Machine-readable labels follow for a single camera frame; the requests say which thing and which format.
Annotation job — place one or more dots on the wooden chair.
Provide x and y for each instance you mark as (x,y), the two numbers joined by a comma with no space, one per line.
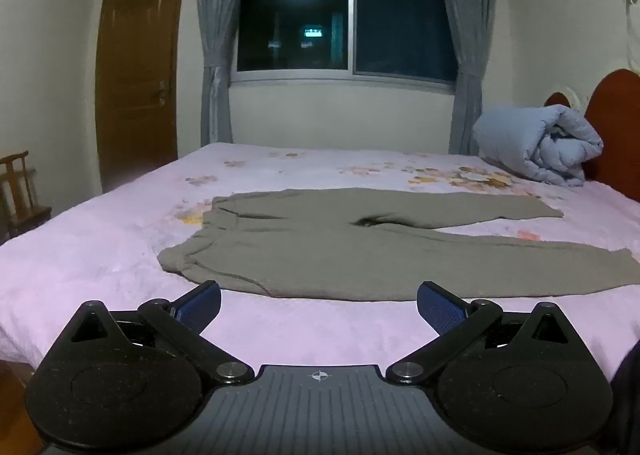
(20,200)

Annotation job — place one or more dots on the rolled light blue quilt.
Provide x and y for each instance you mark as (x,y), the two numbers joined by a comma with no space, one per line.
(540,140)

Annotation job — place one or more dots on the bed with pink floral sheet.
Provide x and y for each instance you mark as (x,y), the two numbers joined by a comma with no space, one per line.
(100,245)

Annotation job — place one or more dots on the grey pants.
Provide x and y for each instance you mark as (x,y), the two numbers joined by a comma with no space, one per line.
(325,250)

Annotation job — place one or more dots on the brown wooden door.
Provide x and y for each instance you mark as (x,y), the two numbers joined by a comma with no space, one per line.
(137,70)

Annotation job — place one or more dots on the red-brown wooden headboard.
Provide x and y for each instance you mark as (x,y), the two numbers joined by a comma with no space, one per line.
(617,135)

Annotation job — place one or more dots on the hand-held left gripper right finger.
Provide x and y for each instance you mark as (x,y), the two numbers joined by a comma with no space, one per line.
(440,307)

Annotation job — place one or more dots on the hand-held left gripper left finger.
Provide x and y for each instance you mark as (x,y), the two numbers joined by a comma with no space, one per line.
(201,306)

